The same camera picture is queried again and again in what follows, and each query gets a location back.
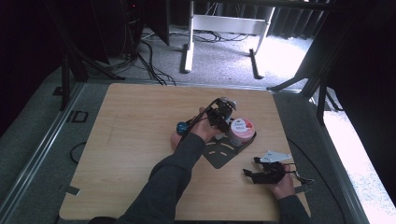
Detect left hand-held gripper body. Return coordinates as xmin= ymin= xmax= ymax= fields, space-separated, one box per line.
xmin=205 ymin=96 xmax=238 ymax=134

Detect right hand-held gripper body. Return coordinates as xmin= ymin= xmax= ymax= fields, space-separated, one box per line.
xmin=252 ymin=149 xmax=292 ymax=185

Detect pink jar with printed lid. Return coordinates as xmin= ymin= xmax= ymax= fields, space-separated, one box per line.
xmin=228 ymin=117 xmax=256 ymax=147

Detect black slotted corner shelf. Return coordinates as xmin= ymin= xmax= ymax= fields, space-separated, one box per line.
xmin=186 ymin=116 xmax=258 ymax=170

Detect pink bottle with blue pump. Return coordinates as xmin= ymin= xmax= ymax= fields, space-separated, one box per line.
xmin=170 ymin=121 xmax=191 ymax=151

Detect person's right hand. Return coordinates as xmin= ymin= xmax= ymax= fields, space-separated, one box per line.
xmin=268 ymin=163 xmax=297 ymax=201

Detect person's left hand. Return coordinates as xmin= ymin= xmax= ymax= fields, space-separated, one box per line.
xmin=190 ymin=106 xmax=220 ymax=144

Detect black metal stand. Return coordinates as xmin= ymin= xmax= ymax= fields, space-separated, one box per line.
xmin=43 ymin=0 xmax=126 ymax=112
xmin=266 ymin=0 xmax=345 ymax=125

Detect dark curtain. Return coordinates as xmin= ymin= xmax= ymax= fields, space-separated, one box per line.
xmin=266 ymin=5 xmax=330 ymax=40

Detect dark computer tower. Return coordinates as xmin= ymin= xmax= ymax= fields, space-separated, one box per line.
xmin=92 ymin=0 xmax=145 ymax=62

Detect grey tape piece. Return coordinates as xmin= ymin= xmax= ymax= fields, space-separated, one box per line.
xmin=57 ymin=184 xmax=81 ymax=197

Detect left hand-held gripper cable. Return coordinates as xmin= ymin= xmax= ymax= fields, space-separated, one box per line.
xmin=183 ymin=97 xmax=221 ymax=138

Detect hand-held gripper cable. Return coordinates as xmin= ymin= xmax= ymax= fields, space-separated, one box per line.
xmin=183 ymin=97 xmax=221 ymax=138
xmin=290 ymin=162 xmax=316 ymax=185

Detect right hand-held gripper cable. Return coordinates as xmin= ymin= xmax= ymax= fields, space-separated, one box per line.
xmin=290 ymin=162 xmax=316 ymax=185

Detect thin black cable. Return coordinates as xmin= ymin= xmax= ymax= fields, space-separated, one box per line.
xmin=286 ymin=137 xmax=347 ymax=224

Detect aluminium rail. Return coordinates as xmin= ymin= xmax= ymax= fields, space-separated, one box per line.
xmin=0 ymin=81 xmax=86 ymax=220
xmin=306 ymin=94 xmax=372 ymax=224

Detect cables under white desk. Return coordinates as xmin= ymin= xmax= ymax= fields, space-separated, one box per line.
xmin=141 ymin=28 xmax=251 ymax=44

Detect black cable bundle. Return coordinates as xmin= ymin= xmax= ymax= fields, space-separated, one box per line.
xmin=118 ymin=18 xmax=177 ymax=87

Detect white desk frame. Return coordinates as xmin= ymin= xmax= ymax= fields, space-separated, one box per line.
xmin=179 ymin=0 xmax=277 ymax=80

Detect black rectangular bracket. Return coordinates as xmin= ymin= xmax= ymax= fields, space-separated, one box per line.
xmin=65 ymin=109 xmax=90 ymax=123

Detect black cable loop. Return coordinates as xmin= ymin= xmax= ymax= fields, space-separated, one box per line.
xmin=69 ymin=141 xmax=88 ymax=165

